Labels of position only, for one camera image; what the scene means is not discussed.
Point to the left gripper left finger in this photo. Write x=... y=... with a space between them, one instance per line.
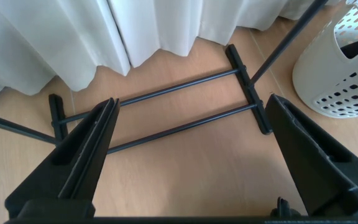
x=73 y=161

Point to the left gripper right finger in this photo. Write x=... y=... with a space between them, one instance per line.
x=315 y=168

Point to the white laundry basket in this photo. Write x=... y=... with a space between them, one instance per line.
x=322 y=68

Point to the black clothes rack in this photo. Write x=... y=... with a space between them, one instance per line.
x=246 y=84

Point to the white curtain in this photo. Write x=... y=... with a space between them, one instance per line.
x=73 y=37

